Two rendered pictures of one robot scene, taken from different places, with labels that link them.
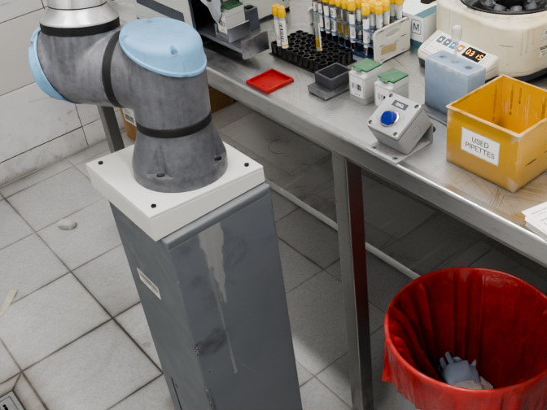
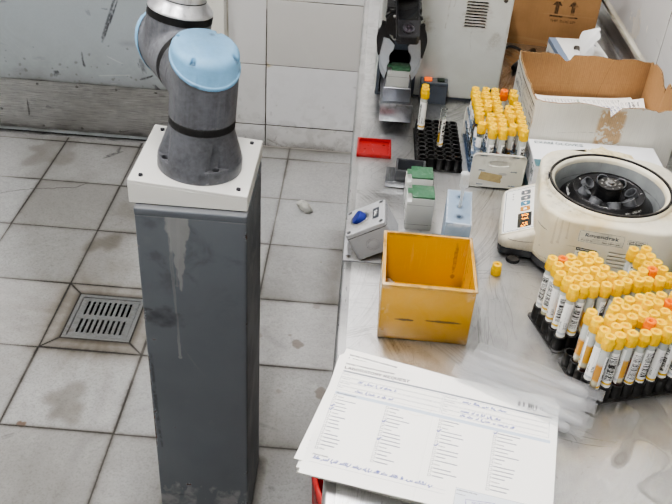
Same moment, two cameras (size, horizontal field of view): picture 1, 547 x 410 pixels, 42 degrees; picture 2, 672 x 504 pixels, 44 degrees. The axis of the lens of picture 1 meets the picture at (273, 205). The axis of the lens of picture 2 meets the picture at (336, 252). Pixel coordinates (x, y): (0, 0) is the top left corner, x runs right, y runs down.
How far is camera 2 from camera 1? 0.83 m
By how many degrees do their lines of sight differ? 27
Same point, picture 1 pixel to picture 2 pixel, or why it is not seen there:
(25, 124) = (341, 106)
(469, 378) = not seen: outside the picture
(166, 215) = (143, 186)
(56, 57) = (144, 29)
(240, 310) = (195, 307)
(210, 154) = (204, 162)
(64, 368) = not seen: hidden behind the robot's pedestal
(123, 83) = (163, 70)
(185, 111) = (190, 115)
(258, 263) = (221, 277)
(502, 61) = (536, 239)
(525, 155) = (394, 308)
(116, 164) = not seen: hidden behind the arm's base
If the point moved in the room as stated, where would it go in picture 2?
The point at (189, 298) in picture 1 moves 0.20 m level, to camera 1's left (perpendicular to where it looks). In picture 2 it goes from (146, 265) to (73, 224)
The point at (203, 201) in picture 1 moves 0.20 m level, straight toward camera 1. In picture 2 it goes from (180, 194) to (99, 250)
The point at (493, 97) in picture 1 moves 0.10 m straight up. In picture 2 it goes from (453, 254) to (463, 198)
